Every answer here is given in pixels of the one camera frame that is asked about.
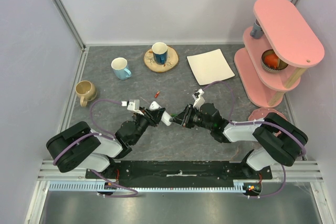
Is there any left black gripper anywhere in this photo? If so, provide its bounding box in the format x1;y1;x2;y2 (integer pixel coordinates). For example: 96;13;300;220
131;106;166;145

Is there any white remote control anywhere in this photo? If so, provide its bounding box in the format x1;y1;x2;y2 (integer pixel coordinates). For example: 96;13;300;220
149;101;173;126

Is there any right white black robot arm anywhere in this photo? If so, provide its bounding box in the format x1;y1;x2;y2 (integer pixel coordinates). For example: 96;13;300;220
172;103;308;179

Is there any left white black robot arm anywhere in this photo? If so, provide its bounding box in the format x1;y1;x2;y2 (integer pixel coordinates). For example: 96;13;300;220
46;103;173;178

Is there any cream square plate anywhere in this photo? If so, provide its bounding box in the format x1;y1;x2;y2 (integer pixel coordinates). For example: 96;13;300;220
187;49;235;86

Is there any light blue mug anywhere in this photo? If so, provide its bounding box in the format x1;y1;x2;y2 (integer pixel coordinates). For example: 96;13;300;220
111;57;132;80

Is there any dark blue mug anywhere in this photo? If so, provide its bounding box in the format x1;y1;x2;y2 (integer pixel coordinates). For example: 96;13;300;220
152;42;168;65

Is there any beige ceramic mug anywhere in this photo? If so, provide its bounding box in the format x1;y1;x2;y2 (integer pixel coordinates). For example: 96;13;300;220
75;80;97;107

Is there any pink dotted plate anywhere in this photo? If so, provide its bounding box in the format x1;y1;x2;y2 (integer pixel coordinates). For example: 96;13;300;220
248;108;287;121

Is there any pink three-tier shelf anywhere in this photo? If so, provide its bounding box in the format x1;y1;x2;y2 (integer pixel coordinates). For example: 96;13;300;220
234;0;324;108

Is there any bowl with fruit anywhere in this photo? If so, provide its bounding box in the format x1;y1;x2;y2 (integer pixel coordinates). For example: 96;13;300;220
261;49;288;73

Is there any grey cup on shelf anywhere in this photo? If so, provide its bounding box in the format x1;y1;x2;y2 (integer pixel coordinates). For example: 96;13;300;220
250;19;264;39

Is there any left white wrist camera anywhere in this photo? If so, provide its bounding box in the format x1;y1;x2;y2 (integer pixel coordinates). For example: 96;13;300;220
121;99;144;115

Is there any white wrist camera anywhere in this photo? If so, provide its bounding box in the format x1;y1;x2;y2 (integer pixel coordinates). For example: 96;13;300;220
121;99;144;115
192;89;205;110

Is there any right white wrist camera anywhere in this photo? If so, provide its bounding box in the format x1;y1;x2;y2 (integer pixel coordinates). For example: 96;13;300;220
192;89;205;110

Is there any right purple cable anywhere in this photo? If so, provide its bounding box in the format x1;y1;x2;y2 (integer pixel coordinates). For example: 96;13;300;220
203;81;307;199

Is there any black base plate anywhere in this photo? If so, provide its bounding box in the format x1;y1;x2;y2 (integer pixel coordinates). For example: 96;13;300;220
101;161;272;188

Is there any white slotted cable duct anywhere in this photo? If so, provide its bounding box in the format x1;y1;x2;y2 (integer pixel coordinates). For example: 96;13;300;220
48;180;250;193

